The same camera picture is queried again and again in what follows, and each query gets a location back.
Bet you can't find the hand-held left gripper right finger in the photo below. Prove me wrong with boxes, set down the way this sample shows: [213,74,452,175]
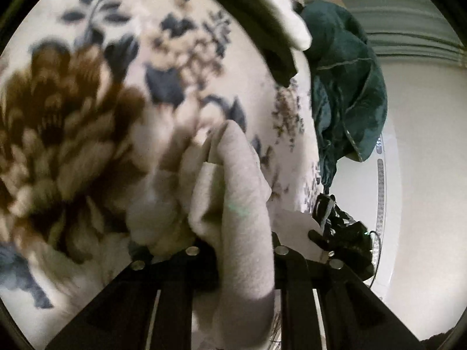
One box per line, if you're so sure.
[271,231,426,350]

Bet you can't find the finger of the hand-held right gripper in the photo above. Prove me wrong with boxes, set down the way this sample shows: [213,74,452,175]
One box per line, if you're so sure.
[308,228,337,255]

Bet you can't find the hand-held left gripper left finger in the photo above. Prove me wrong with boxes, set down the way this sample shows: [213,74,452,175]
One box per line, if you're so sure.
[46,244,220,350]

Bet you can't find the beige long-sleeve shirt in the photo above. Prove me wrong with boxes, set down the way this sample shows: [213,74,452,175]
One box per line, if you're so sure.
[126,120,325,350]

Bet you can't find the dark striped garment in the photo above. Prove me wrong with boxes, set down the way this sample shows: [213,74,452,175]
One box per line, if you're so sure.
[313,193,357,229]

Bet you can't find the white headboard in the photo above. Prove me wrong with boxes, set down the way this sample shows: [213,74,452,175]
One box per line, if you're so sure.
[327,58,467,340]

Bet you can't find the dark green plush blanket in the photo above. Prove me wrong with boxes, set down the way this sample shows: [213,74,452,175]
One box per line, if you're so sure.
[299,1,388,191]

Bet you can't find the floral patterned blanket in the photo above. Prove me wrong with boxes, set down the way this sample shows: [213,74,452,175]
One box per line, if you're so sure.
[0,0,330,350]

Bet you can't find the black and white garment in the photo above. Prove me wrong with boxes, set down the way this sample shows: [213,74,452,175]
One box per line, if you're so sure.
[182,0,298,87]

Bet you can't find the white folded cloth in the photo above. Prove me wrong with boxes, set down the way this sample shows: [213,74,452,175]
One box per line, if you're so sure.
[236,0,313,50]

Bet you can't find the wide green curtain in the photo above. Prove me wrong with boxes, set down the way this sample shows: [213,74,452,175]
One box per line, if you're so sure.
[291,0,466,63]

